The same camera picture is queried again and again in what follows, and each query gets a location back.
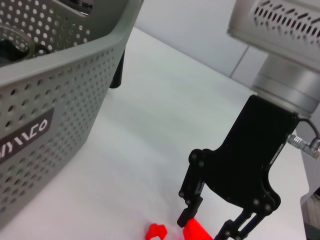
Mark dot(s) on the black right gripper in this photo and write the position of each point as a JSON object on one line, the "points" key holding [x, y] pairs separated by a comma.
{"points": [[245, 160]]}

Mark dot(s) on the bright red sloped brick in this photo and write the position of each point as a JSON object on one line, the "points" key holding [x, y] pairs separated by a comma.
{"points": [[195, 230]]}

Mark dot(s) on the glass teacup with black holder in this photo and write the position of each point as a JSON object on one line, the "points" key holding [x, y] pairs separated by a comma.
{"points": [[15, 47]]}

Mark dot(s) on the grey-green perforated storage bin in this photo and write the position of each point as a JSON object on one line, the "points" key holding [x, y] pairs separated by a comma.
{"points": [[50, 100]]}

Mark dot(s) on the small red toy brick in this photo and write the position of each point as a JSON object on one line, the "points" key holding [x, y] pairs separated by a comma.
{"points": [[155, 225]]}

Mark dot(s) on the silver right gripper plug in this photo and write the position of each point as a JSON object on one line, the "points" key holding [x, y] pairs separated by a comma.
{"points": [[303, 143]]}

